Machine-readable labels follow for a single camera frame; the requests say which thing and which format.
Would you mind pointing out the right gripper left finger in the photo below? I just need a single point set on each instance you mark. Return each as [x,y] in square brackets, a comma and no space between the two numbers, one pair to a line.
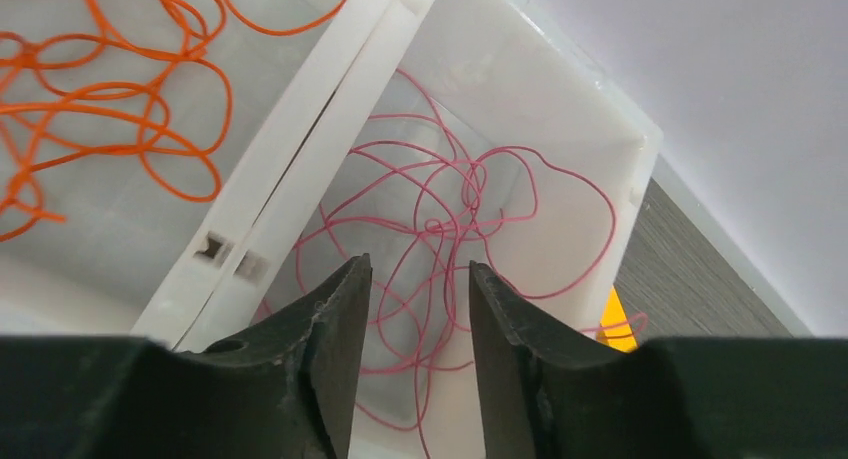
[282,388]

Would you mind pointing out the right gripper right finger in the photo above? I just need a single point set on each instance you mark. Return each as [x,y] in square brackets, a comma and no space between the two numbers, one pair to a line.
[548,391]

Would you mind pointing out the white three-compartment bin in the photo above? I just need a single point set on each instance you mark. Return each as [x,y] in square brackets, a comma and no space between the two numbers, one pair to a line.
[180,170]

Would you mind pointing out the yellow triangular plastic frame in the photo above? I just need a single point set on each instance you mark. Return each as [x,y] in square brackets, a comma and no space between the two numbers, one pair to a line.
[618,330]

